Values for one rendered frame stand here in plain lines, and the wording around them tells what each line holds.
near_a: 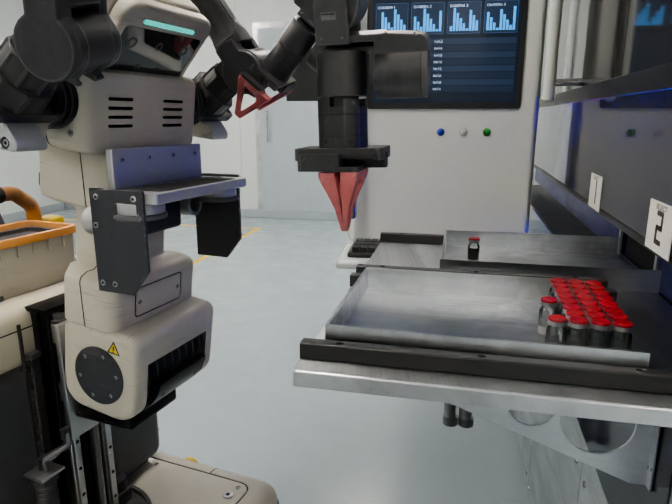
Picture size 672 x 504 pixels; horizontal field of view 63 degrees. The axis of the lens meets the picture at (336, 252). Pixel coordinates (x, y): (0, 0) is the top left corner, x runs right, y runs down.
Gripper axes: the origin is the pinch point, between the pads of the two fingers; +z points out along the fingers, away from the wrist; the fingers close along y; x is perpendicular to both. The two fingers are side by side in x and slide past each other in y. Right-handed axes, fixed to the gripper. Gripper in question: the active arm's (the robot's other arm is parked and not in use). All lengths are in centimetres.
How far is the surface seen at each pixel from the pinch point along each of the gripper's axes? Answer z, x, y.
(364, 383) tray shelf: 14.9, -11.4, 4.3
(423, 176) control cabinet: 4, 88, 2
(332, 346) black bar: 12.3, -8.5, 0.2
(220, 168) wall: 44, 539, -274
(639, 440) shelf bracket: 24.3, -1.3, 34.3
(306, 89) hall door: -42, 540, -165
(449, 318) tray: 14.4, 8.1, 12.3
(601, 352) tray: 11.7, -6.3, 28.2
